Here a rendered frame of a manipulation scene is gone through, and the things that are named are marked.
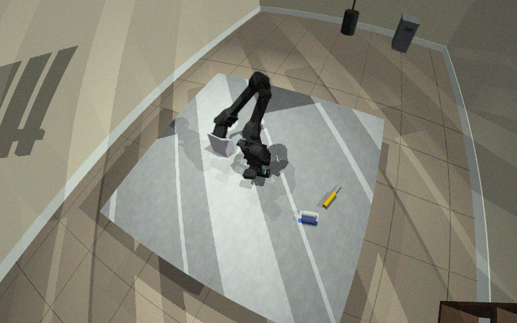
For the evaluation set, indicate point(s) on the yellow-handled screwdriver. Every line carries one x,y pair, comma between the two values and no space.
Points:
333,194

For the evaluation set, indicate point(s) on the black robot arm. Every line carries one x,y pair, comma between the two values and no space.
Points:
252,146

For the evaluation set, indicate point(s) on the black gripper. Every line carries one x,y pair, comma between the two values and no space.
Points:
253,170

